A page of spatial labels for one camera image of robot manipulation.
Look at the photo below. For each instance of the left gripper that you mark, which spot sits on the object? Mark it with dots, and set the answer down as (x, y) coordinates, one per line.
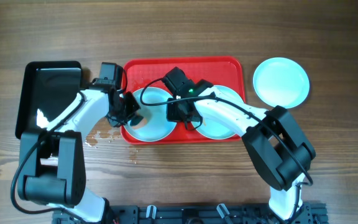
(129, 109)

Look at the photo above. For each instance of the light blue plate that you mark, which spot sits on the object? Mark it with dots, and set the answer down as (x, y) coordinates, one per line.
(154, 125)
(282, 82)
(211, 129)

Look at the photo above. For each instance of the green and orange sponge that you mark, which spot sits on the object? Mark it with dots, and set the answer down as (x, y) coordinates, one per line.
(137, 122)

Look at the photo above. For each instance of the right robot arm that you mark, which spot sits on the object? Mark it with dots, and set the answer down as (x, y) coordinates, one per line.
(278, 148)

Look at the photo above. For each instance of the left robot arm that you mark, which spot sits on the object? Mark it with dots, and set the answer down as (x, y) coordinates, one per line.
(51, 175)

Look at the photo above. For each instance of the black rectangular water tray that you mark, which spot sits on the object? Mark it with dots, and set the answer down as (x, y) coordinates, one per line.
(48, 88)

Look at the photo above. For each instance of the red plastic serving tray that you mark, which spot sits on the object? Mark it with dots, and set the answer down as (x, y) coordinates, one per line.
(221, 70)

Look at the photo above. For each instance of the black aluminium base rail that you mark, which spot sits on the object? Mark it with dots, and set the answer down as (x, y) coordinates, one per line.
(308, 213)

